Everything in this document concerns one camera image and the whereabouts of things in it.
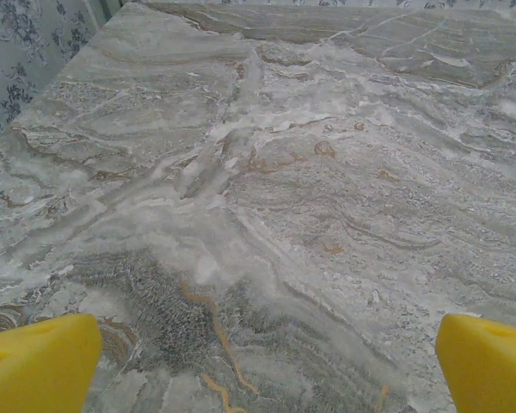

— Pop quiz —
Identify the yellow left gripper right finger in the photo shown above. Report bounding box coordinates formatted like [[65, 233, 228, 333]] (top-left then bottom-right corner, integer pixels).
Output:
[[435, 312, 516, 413]]

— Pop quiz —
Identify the aluminium frame post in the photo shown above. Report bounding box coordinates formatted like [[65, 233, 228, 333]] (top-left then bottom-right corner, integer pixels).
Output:
[[95, 0, 124, 27]]

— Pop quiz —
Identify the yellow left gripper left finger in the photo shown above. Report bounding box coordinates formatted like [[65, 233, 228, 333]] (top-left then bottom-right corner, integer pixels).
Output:
[[0, 312, 103, 413]]

